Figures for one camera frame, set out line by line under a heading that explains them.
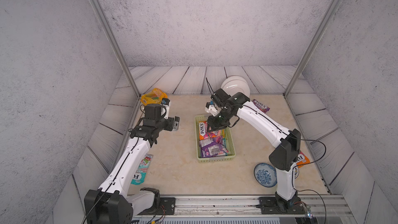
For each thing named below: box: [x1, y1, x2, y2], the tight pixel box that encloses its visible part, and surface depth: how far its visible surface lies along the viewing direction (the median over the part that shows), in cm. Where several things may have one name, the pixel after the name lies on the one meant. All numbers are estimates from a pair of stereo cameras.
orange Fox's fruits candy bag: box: [296, 150, 311, 168], surface depth 88 cm
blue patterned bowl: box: [253, 162, 278, 188], surface depth 82 cm
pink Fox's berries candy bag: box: [252, 98, 270, 114], surface depth 113 cm
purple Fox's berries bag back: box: [199, 135, 229, 159], surface depth 88 cm
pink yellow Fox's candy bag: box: [198, 120, 226, 141], surface depth 95 cm
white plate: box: [220, 75, 251, 98], surface depth 106 cm
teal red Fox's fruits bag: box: [130, 153, 154, 186], surface depth 84 cm
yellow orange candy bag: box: [140, 87, 168, 106], surface depth 117 cm
